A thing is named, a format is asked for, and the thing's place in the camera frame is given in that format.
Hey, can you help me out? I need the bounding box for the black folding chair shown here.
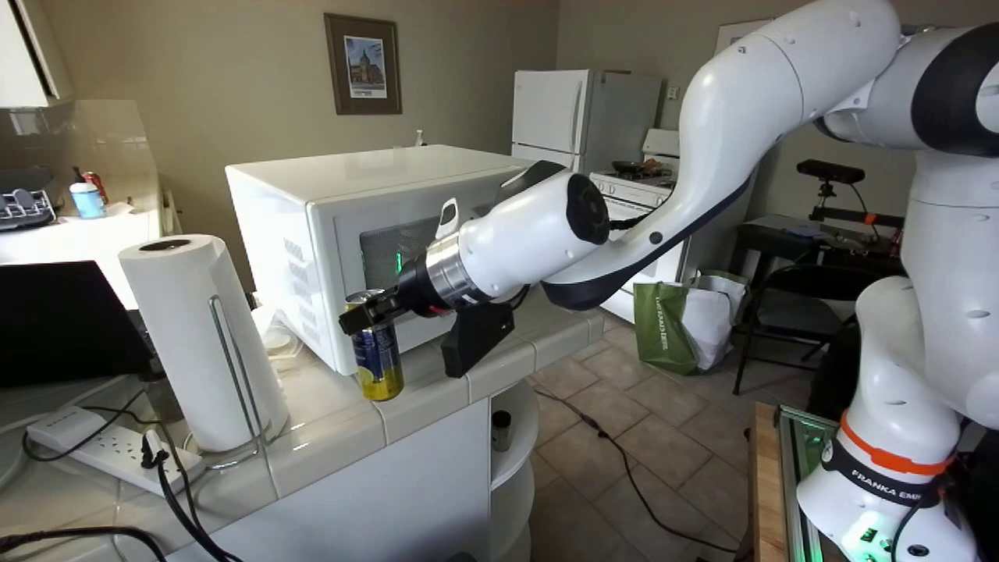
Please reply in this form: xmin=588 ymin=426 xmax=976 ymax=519
xmin=734 ymin=217 xmax=902 ymax=390

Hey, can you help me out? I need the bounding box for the green shopping bag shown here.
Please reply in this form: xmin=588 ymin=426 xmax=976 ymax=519
xmin=633 ymin=281 xmax=696 ymax=373

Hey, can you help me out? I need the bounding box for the black camera tripod mount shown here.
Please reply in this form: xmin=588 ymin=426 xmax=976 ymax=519
xmin=797 ymin=159 xmax=905 ymax=230

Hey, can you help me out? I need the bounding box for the white refrigerator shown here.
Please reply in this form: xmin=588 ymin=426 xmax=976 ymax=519
xmin=511 ymin=68 xmax=661 ymax=171

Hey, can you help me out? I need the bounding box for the small dark bottle on shelf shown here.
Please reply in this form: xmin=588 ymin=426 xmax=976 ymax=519
xmin=489 ymin=408 xmax=511 ymax=452

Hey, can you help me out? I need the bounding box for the white power strip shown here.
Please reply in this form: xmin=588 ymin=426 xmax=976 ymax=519
xmin=24 ymin=406 xmax=201 ymax=493

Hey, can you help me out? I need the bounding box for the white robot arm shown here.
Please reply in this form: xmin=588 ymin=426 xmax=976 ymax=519
xmin=340 ymin=0 xmax=999 ymax=460

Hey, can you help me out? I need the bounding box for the white paper towel roll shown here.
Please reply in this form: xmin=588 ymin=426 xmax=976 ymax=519
xmin=120 ymin=233 xmax=291 ymax=452

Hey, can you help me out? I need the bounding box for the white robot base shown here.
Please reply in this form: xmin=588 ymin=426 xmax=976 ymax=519
xmin=797 ymin=279 xmax=999 ymax=562

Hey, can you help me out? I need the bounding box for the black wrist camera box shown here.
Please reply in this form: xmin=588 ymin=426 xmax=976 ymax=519
xmin=441 ymin=304 xmax=515 ymax=378

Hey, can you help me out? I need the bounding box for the white microwave oven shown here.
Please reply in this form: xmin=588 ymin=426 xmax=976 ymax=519
xmin=224 ymin=143 xmax=525 ymax=373

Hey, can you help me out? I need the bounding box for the framed wall picture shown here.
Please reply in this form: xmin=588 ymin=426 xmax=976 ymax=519
xmin=326 ymin=12 xmax=404 ymax=114

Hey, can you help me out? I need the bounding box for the yellow and blue can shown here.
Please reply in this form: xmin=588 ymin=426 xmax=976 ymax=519
xmin=354 ymin=323 xmax=404 ymax=404

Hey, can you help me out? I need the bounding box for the white stove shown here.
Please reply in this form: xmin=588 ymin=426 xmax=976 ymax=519
xmin=582 ymin=125 xmax=691 ymax=323

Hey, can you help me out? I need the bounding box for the black power cable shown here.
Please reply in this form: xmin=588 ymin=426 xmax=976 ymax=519
xmin=0 ymin=388 xmax=248 ymax=562

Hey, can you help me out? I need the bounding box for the white tiled counter shelf unit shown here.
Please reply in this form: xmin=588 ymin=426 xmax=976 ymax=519
xmin=0 ymin=304 xmax=603 ymax=562

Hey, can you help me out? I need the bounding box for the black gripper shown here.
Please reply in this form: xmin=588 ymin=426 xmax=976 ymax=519
xmin=340 ymin=267 xmax=448 ymax=334

